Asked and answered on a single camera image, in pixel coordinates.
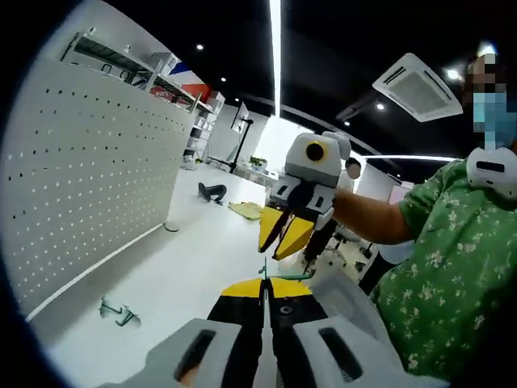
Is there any monitor on black stand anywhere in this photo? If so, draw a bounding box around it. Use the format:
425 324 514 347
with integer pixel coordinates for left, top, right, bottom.
229 100 255 175

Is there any group of ceiling spotlights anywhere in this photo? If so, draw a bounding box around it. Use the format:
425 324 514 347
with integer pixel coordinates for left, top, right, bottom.
195 42 460 127

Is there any long ceiling light strip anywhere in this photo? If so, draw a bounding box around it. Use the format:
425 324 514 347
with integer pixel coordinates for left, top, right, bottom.
268 0 284 118

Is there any white neck-worn device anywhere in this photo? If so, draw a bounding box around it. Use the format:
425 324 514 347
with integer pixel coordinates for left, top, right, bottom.
466 145 517 199

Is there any black curved object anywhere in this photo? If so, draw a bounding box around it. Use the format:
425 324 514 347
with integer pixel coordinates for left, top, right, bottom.
197 181 227 205

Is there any white perforated mounting plate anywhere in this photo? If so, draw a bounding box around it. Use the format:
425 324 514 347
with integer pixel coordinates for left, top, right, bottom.
2 54 195 323

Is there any white mesh chair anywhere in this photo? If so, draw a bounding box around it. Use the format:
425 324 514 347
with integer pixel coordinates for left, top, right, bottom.
310 268 405 383

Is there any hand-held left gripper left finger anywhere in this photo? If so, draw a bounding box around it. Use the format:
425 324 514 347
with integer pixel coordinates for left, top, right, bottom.
120 277 267 388

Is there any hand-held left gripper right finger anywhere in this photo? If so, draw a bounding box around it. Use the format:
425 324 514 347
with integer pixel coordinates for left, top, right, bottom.
267 276 449 388

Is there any person's right hand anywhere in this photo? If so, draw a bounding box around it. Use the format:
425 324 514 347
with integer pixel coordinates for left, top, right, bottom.
331 188 364 235

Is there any person in green shirt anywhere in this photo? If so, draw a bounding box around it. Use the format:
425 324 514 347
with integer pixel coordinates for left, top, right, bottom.
369 159 517 383

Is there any metal shelf rack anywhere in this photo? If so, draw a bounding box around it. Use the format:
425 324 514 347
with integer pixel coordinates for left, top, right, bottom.
60 27 215 118

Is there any white ceiling air conditioner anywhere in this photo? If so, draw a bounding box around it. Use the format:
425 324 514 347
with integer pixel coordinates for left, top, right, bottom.
371 52 464 124

